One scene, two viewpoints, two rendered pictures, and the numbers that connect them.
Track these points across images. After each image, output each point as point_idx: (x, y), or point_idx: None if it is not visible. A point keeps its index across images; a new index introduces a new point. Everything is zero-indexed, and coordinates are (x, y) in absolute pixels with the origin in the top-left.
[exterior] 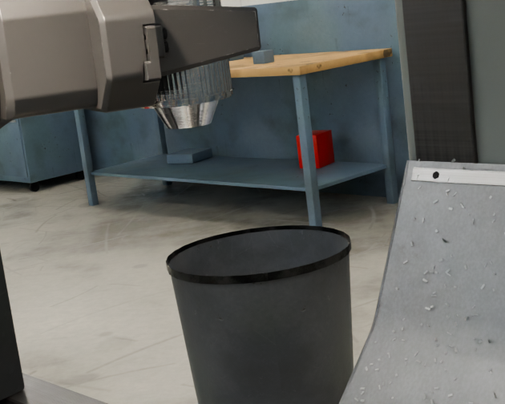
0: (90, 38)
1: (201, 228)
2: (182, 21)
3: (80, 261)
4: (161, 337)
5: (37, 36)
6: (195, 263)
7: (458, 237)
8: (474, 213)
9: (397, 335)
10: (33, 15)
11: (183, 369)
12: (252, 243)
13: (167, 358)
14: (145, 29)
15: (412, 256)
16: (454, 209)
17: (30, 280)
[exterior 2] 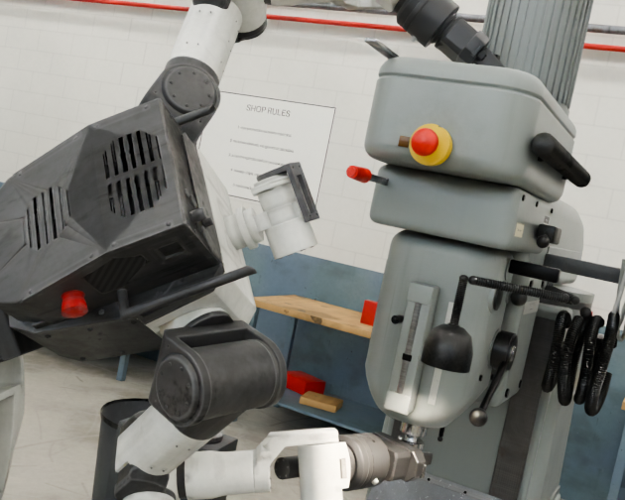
0: (409, 463)
1: (33, 357)
2: None
3: None
4: (21, 443)
5: (401, 462)
6: (110, 414)
7: (400, 494)
8: (408, 486)
9: None
10: (402, 457)
11: (44, 471)
12: (145, 408)
13: (30, 460)
14: (424, 465)
15: (380, 496)
16: (400, 482)
17: None
